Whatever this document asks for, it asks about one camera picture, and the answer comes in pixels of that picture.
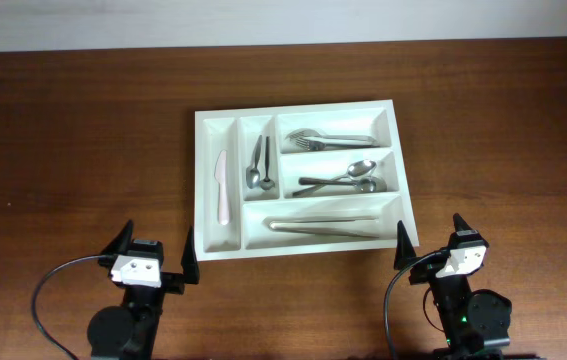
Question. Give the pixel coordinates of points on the steel fork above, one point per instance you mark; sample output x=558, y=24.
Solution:
x=306, y=132
x=317, y=145

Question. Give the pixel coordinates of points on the small steel teaspoon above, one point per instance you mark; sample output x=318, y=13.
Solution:
x=267, y=183
x=252, y=171

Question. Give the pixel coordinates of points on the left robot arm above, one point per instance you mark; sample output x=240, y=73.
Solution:
x=128, y=330

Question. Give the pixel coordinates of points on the large steel spoon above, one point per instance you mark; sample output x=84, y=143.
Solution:
x=354, y=171
x=362, y=185

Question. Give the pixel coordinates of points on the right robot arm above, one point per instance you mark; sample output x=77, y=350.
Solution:
x=475, y=323

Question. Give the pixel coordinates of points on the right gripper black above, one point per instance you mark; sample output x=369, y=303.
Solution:
x=424, y=272

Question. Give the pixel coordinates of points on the white plastic knife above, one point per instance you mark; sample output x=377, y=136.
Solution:
x=220, y=175

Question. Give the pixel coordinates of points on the white plastic cutlery tray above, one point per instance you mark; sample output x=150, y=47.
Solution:
x=246, y=236

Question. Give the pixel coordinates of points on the steel tweezers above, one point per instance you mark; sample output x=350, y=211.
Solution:
x=354, y=226

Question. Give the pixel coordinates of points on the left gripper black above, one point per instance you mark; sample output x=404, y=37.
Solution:
x=173, y=282

